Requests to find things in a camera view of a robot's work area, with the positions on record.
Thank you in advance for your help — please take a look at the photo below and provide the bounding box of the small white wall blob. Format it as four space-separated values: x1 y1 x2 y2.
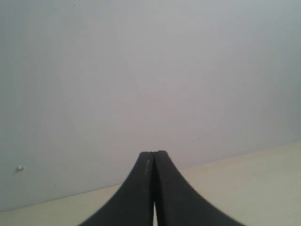
16 165 25 172

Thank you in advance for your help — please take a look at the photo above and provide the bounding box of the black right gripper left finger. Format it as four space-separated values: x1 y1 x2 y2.
81 152 154 226

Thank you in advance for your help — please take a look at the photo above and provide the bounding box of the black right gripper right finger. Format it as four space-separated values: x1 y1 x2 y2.
153 151 241 226

